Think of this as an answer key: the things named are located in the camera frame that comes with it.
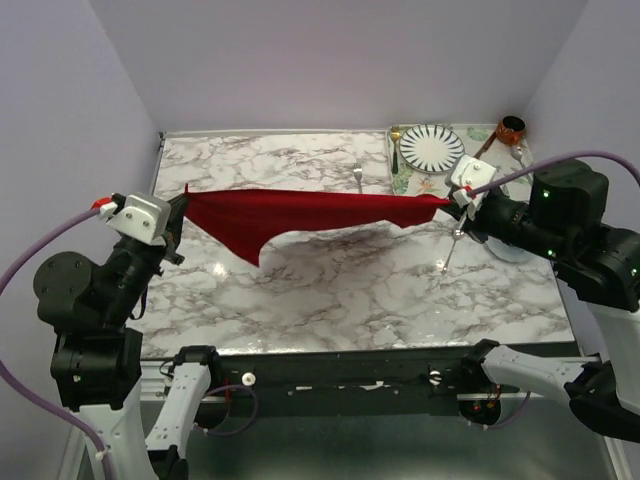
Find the red cloth napkin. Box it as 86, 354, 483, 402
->
184, 189, 450, 266

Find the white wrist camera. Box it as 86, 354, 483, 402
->
101, 193, 171, 247
445, 155, 497, 207

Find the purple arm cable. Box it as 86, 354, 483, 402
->
0, 198, 117, 480
467, 149, 640, 196

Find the orange black cup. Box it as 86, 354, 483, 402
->
495, 115, 526, 146

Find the aluminium frame rail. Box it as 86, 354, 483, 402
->
141, 371, 173, 402

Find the silver spoon on tray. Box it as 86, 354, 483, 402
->
510, 144, 531, 169

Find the silver spoon on table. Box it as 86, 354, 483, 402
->
441, 212, 467, 275

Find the striped white plate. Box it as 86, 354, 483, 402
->
398, 124, 465, 174

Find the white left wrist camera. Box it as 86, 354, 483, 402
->
101, 193, 171, 247

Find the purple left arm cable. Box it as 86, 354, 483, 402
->
0, 198, 117, 480

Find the grey saucer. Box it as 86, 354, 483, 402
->
485, 237, 532, 264

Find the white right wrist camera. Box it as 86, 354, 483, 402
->
445, 155, 497, 207

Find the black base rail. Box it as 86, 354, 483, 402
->
164, 344, 601, 419

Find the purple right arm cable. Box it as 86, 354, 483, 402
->
467, 149, 640, 196

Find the silver fork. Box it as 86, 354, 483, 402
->
352, 163, 363, 194

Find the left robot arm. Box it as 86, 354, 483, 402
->
33, 194, 222, 479

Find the gold fork green handle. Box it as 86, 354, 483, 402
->
390, 125, 400, 175

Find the floral serving tray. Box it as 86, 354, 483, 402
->
385, 124, 532, 198

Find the brown handled knife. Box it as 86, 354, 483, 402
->
474, 133, 496, 159

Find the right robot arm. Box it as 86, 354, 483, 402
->
430, 153, 639, 442

